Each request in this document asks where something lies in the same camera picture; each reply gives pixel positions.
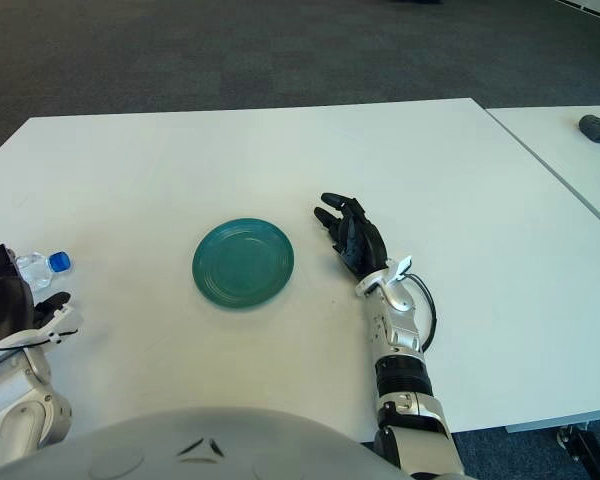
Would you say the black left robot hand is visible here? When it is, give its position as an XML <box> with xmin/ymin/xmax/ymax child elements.
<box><xmin>0</xmin><ymin>243</ymin><xmax>73</xmax><ymax>351</ymax></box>

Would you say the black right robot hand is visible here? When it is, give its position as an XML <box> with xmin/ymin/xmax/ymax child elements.
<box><xmin>313</xmin><ymin>191</ymin><xmax>389</xmax><ymax>279</ymax></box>

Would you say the clear bottle with blue cap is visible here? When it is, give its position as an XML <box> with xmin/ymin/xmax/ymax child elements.
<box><xmin>14</xmin><ymin>251</ymin><xmax>73</xmax><ymax>293</ymax></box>

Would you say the green round plate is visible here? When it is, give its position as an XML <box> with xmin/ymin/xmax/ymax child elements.
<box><xmin>191</xmin><ymin>217</ymin><xmax>296</xmax><ymax>312</ymax></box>

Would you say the grey robot torso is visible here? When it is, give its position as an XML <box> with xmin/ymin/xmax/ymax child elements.
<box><xmin>0</xmin><ymin>405</ymin><xmax>406</xmax><ymax>480</ymax></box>

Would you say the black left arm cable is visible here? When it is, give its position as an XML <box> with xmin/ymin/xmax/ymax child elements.
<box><xmin>0</xmin><ymin>329</ymin><xmax>76</xmax><ymax>357</ymax></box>

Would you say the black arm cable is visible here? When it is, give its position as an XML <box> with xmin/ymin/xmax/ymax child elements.
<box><xmin>407</xmin><ymin>273</ymin><xmax>437</xmax><ymax>351</ymax></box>
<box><xmin>0</xmin><ymin>329</ymin><xmax>76</xmax><ymax>357</ymax></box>

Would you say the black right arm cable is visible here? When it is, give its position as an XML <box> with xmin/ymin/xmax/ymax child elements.
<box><xmin>407</xmin><ymin>273</ymin><xmax>437</xmax><ymax>351</ymax></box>

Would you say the black table frame with caster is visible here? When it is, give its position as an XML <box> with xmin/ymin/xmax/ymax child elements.
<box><xmin>554</xmin><ymin>421</ymin><xmax>600</xmax><ymax>480</ymax></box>

